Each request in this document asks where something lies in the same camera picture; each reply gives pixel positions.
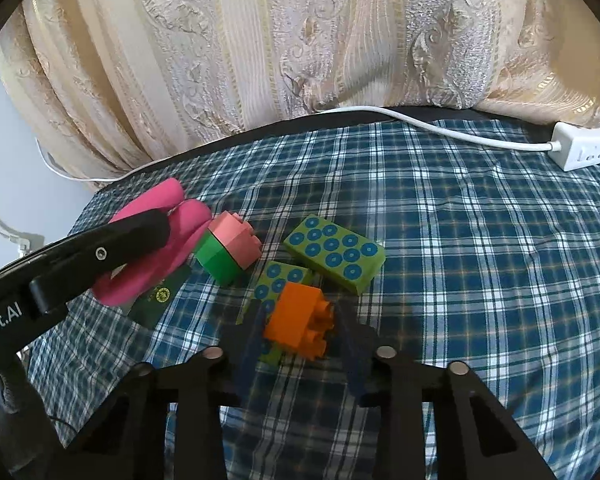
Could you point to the small green dotted toy block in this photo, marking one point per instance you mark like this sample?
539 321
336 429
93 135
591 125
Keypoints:
280 277

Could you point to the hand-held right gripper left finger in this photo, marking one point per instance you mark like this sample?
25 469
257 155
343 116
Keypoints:
247 355

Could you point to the large green dotted toy block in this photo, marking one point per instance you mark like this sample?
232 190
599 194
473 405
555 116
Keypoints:
330 252

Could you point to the cream patterned curtain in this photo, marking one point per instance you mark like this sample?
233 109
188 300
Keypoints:
280 35

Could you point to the white power strip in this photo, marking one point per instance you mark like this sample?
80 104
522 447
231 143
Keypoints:
580 145

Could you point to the orange toy block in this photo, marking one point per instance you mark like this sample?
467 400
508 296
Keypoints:
295 315

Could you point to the pink and green toy block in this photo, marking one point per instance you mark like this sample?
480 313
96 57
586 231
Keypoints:
230 245

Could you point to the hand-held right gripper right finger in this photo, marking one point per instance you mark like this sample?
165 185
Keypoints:
355 360

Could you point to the dark green box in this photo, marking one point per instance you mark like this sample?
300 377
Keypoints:
155 305

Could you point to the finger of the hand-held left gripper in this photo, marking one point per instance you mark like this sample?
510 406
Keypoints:
110 250

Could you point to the person's left hand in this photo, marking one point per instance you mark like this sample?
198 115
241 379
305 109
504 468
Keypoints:
20 410

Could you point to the pink foam hair curler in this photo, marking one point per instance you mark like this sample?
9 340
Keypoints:
180 240

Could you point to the white wall plug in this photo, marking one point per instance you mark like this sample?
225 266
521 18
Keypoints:
27 241

